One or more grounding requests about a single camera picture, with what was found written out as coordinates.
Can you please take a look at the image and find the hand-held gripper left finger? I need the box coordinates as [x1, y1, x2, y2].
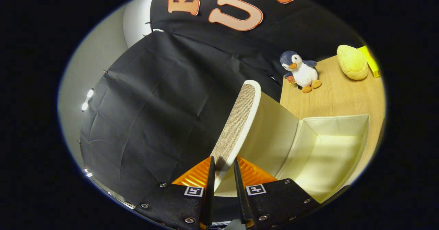
[134, 156, 216, 230]

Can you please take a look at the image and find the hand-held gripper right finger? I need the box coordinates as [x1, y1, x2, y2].
[233, 156, 323, 230]

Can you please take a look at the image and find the beige fabric storage box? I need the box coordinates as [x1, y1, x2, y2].
[214, 91, 370, 204]

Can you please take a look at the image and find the black backdrop cloth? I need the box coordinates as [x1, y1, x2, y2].
[80, 0, 366, 203]

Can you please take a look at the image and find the penguin plush toy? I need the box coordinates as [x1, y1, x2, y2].
[280, 50, 322, 94]

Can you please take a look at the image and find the ceiling light strip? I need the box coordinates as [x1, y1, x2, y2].
[81, 88, 95, 112]

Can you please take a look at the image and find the yellow bun-shaped plush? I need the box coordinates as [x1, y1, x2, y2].
[337, 45, 369, 81]

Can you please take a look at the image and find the yellow book with red circle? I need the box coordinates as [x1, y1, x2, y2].
[358, 46, 382, 78]

